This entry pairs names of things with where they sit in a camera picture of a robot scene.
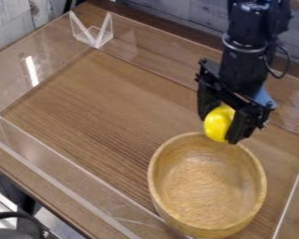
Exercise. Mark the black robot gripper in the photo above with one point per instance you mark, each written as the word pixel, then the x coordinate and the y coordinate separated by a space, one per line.
pixel 235 83

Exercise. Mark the yellow lemon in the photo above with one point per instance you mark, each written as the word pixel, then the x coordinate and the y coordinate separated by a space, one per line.
pixel 218 122

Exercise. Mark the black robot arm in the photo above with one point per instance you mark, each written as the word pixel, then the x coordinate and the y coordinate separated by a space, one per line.
pixel 255 20

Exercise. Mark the brown wooden bowl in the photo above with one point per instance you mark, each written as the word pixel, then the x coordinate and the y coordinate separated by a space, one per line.
pixel 207 186

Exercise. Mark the clear acrylic tray enclosure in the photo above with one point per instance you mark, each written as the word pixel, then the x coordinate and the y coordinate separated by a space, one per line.
pixel 84 116

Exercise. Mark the black metal bracket with screw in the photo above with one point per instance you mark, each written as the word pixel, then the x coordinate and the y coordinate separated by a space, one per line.
pixel 33 227

